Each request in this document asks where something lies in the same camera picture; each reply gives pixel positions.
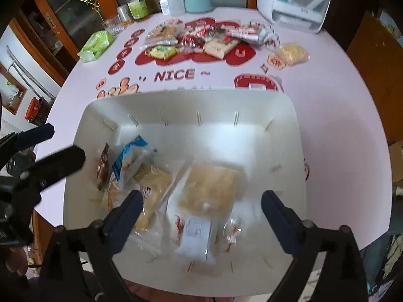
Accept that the brown chocolate snack packet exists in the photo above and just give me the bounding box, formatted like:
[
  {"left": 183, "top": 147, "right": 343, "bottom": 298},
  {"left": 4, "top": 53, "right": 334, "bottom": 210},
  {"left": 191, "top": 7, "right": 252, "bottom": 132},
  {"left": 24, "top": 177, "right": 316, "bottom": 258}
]
[{"left": 96, "top": 143, "right": 109, "bottom": 190}]

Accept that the orange white snack bar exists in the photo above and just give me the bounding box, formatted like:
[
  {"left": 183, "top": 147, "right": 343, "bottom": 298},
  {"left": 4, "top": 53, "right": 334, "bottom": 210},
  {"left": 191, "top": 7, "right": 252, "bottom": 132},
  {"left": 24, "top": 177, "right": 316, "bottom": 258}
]
[{"left": 174, "top": 217, "right": 216, "bottom": 265}]

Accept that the blue snack packet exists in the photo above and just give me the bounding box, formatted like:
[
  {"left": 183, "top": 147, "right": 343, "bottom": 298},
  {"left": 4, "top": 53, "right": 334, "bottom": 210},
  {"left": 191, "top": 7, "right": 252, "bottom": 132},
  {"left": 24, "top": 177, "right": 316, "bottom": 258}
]
[{"left": 112, "top": 136, "right": 157, "bottom": 191}]

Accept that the small green candy packet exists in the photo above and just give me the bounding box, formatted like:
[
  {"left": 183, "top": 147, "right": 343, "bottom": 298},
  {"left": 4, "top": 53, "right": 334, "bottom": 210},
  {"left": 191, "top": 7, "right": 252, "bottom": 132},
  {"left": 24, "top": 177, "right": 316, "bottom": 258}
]
[{"left": 146, "top": 45, "right": 179, "bottom": 60}]

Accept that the biscuit pack clear wrapper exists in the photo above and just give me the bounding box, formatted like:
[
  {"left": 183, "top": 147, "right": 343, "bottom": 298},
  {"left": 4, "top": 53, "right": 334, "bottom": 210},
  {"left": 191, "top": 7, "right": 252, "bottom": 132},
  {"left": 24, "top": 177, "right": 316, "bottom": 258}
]
[{"left": 144, "top": 18, "right": 185, "bottom": 47}]

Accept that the red mixed nut packet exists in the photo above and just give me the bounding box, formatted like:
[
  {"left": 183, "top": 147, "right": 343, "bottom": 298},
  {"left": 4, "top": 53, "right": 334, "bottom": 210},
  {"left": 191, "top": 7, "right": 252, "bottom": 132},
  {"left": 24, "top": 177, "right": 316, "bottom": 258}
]
[{"left": 178, "top": 34, "right": 204, "bottom": 54}]

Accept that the beige soda cracker pack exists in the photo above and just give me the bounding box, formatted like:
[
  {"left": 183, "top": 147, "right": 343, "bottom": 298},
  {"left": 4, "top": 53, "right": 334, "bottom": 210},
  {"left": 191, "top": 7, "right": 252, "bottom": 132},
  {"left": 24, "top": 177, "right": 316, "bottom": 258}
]
[{"left": 203, "top": 36, "right": 241, "bottom": 60}]

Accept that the red white snack bag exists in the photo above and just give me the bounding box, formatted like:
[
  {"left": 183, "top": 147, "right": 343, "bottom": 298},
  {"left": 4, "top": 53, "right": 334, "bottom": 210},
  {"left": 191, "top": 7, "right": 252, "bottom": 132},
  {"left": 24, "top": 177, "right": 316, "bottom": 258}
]
[{"left": 225, "top": 22, "right": 279, "bottom": 47}]

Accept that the dark dried fruit packet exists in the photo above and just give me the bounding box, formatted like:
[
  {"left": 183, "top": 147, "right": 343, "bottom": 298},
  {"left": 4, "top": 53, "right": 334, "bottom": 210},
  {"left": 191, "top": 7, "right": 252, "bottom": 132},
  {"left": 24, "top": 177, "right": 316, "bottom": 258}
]
[{"left": 204, "top": 25, "right": 227, "bottom": 41}]

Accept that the large cream cracker pack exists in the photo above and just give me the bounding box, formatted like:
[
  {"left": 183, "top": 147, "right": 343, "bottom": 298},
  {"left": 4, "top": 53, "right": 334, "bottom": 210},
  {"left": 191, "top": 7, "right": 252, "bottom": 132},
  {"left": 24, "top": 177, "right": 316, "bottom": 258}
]
[{"left": 133, "top": 158, "right": 178, "bottom": 235}]

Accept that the person left hand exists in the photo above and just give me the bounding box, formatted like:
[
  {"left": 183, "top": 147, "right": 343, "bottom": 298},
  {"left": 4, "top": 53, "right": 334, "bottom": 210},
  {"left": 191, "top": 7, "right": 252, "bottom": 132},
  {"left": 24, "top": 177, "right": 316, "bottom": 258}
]
[{"left": 6, "top": 247, "right": 28, "bottom": 277}]

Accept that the red lid jar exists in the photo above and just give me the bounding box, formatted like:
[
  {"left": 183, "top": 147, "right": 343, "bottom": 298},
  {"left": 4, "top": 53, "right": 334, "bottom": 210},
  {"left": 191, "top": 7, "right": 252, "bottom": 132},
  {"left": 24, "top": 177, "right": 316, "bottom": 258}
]
[{"left": 25, "top": 97, "right": 51, "bottom": 126}]

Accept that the white plastic bin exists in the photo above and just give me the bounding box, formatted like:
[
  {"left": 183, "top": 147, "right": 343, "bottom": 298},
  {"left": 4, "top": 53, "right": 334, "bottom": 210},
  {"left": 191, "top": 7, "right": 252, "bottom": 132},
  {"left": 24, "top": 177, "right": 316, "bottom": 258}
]
[{"left": 63, "top": 89, "right": 306, "bottom": 296}]

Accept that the green tissue pack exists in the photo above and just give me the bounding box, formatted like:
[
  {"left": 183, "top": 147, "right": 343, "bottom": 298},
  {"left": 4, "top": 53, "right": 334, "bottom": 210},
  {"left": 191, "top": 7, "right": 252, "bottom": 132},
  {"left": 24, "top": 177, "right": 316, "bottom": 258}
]
[{"left": 77, "top": 30, "right": 115, "bottom": 63}]

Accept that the clear drinking glass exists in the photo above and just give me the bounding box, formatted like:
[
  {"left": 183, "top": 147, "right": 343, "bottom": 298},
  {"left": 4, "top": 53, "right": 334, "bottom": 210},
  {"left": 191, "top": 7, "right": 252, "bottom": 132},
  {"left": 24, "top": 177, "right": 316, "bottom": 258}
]
[{"left": 102, "top": 15, "right": 124, "bottom": 37}]

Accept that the puffed rice snack bag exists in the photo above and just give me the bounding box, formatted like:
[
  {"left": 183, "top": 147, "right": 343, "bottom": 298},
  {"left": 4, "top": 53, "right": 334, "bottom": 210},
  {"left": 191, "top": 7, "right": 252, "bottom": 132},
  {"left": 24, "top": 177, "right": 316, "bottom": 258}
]
[{"left": 275, "top": 42, "right": 309, "bottom": 65}]

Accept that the green label glass bottle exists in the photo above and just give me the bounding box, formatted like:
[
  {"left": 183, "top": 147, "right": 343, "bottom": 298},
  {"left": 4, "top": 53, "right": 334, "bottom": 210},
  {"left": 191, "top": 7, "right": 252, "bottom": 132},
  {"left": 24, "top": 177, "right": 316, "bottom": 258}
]
[{"left": 127, "top": 0, "right": 150, "bottom": 21}]

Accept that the small white pill bottle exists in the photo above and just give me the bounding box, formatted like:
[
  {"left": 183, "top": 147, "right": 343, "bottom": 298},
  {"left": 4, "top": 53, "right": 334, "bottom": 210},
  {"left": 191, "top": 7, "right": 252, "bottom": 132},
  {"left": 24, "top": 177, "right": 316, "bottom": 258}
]
[{"left": 159, "top": 0, "right": 170, "bottom": 15}]

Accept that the white squeeze bottle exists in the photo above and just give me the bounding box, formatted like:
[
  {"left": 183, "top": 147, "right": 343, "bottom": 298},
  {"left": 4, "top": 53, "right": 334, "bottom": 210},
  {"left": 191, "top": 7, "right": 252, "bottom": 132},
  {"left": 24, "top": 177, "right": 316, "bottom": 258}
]
[{"left": 168, "top": 0, "right": 186, "bottom": 16}]

